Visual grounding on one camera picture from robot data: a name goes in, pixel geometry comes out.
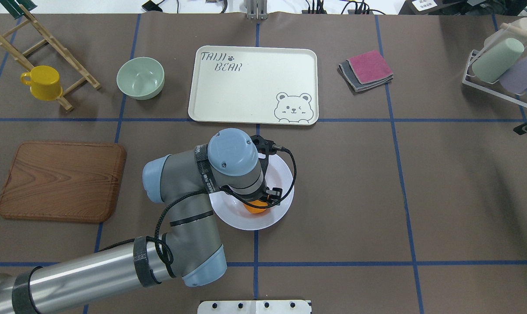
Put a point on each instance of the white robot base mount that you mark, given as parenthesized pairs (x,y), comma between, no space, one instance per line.
(255,307)

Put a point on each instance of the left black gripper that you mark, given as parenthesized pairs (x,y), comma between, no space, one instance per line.
(255,199)

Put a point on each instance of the beige cup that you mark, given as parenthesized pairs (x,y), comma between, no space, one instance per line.
(502,34)

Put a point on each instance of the green bowl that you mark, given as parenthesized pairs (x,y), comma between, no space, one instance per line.
(141,78)

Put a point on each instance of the purple cup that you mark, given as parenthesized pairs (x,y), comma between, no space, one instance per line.
(514,80)

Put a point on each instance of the wooden cutting board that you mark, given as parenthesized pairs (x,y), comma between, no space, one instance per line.
(63,181)

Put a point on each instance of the grey cloth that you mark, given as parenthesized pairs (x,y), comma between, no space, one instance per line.
(349,76)

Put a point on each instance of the yellow mug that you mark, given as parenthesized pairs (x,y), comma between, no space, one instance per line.
(44,82)

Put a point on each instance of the cream bear tray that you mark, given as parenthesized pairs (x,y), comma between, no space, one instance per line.
(233,84)

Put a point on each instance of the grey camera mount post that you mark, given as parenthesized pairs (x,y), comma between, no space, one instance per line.
(256,9)

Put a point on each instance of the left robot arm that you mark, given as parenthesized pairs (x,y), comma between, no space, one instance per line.
(186,242)

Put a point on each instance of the white round plate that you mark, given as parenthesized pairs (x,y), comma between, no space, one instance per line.
(232,211)

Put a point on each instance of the wooden drying rack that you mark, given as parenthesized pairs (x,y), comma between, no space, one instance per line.
(23,8)

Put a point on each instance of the orange fruit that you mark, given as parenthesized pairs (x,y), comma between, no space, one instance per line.
(256,206)

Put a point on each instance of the white wire cup rack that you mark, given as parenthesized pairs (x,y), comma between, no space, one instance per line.
(495,88)

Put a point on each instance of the pink cloth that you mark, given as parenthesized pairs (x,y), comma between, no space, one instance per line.
(370,67)

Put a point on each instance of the green cup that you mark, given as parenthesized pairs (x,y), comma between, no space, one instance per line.
(496,61)

